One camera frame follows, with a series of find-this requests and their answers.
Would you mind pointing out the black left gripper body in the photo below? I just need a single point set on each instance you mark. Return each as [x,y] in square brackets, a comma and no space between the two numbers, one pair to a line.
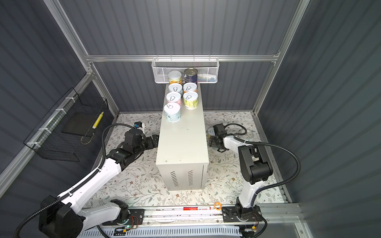
[146,144]

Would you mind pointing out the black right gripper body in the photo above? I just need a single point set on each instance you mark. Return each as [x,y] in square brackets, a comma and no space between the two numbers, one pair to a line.
[214,140]

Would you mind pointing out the white top can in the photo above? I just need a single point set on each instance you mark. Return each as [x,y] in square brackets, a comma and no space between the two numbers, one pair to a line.
[172,112]

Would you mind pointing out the pink label can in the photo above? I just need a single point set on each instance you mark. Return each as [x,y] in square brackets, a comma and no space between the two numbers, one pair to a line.
[174,97]
[189,87]

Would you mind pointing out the green label can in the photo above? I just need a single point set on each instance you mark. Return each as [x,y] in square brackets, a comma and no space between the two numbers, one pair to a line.
[190,100]

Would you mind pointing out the light teal can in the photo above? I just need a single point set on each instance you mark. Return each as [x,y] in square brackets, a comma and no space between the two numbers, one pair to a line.
[176,87]

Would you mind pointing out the orange yellow fruit can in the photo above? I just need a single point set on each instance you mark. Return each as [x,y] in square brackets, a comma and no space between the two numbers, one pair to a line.
[175,77]

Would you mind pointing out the dark blue tin can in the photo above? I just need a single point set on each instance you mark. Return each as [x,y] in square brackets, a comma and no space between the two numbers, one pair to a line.
[191,75]

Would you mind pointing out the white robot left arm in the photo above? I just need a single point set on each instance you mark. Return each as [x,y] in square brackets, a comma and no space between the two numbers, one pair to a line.
[66,217]

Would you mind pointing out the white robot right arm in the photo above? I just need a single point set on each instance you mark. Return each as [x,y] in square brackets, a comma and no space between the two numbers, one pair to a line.
[255,169]

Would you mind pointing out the white metal cabinet counter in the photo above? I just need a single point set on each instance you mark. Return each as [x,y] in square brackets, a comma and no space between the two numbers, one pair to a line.
[182,155]

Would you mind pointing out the can with pull tab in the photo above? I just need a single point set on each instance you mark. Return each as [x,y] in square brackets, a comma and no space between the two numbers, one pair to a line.
[210,132]

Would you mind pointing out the white round clock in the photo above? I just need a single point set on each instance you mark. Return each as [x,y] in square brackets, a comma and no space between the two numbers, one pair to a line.
[250,135]

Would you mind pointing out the yellow highlighter pen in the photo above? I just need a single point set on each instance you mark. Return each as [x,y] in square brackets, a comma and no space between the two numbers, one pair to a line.
[97,121]

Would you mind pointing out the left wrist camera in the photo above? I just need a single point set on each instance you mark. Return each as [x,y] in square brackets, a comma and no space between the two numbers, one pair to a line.
[140,126]

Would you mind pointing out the black wire wall basket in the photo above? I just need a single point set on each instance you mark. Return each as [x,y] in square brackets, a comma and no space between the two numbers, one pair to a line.
[68,135]

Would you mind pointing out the white wire mesh basket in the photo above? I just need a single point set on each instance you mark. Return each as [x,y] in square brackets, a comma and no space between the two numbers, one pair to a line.
[207,67]

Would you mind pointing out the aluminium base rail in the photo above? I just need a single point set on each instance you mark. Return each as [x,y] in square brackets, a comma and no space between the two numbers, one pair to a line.
[213,214]

